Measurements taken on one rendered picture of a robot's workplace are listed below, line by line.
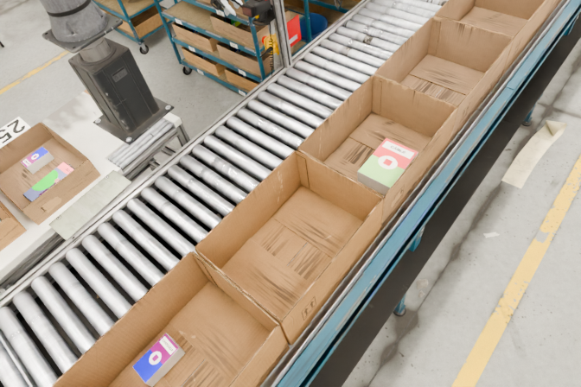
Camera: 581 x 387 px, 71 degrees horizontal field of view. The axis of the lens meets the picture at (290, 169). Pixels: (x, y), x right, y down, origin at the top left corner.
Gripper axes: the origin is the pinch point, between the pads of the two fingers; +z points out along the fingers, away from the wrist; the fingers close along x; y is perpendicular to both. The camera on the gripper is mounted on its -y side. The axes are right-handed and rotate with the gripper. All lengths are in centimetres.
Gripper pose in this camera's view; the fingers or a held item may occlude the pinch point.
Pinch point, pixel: (238, 9)
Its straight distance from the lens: 202.1
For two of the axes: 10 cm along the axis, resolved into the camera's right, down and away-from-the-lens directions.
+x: -6.3, 6.5, -4.3
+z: 7.3, 6.9, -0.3
